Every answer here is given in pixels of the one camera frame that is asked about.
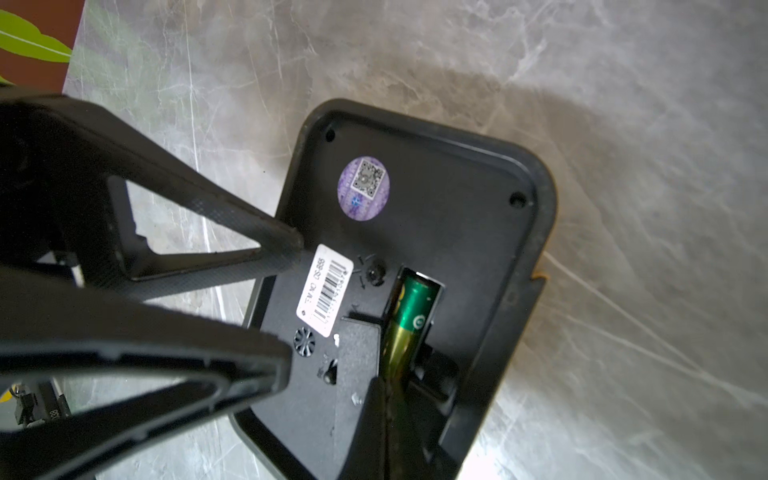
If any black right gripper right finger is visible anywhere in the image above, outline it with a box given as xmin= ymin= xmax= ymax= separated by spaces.
xmin=386 ymin=383 xmax=456 ymax=479

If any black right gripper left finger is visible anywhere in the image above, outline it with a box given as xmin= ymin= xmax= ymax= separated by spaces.
xmin=338 ymin=377 xmax=387 ymax=480

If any black battery cover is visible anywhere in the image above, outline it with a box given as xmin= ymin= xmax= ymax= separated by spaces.
xmin=334 ymin=318 xmax=381 ymax=474

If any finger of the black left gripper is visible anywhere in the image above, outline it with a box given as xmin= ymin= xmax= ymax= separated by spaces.
xmin=1 ymin=268 xmax=292 ymax=479
xmin=1 ymin=86 xmax=303 ymax=300

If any green AA battery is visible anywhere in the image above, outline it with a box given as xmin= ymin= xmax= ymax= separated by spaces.
xmin=380 ymin=268 xmax=442 ymax=381

